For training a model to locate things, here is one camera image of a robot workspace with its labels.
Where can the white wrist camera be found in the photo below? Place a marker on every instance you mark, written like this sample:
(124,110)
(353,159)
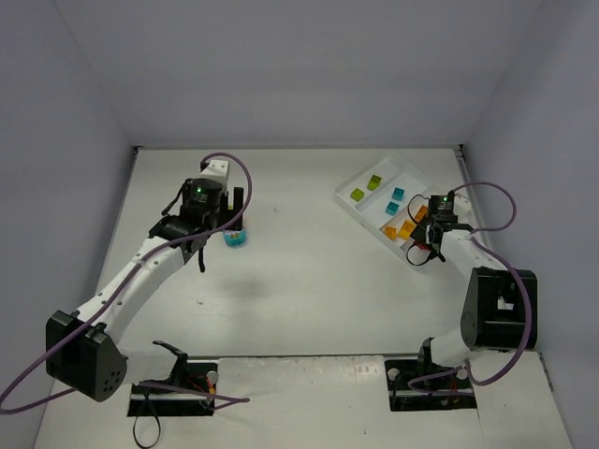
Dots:
(216,170)
(461,205)

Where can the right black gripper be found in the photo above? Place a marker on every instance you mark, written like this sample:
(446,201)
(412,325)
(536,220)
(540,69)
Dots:
(430,234)

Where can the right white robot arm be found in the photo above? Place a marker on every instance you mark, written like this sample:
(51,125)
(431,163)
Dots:
(499,312)

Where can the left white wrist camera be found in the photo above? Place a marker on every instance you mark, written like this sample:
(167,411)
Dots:
(216,170)

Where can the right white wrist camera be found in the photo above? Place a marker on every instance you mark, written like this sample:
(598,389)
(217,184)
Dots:
(461,205)

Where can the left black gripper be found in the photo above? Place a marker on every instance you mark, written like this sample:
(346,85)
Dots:
(236,209)

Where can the small yellow brick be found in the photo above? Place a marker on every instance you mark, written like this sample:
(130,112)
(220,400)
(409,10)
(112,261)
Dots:
(407,229)

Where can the yellow curved brick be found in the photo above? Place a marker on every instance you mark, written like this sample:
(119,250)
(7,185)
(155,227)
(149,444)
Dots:
(421,214)
(391,232)

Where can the small teal brick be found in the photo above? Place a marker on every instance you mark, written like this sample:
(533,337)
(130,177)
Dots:
(398,194)

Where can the teal flower face brick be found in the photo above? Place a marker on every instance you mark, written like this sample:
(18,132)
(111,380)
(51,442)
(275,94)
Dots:
(235,238)

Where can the white compartment sorting tray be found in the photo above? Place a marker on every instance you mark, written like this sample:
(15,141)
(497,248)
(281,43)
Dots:
(419,180)

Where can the green curved brick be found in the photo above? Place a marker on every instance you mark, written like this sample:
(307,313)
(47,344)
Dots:
(374,182)

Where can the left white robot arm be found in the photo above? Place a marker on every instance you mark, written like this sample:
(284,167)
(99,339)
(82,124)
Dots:
(83,346)

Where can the yellow curved brick front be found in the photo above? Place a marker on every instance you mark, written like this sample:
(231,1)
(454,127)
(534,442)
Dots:
(391,232)

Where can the teal square brick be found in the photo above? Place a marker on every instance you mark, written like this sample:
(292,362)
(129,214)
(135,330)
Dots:
(392,208)

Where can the yellow curved brick back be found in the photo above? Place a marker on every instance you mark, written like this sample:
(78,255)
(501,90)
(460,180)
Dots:
(421,214)

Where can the green square brick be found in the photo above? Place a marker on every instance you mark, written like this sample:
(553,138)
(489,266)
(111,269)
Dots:
(357,195)

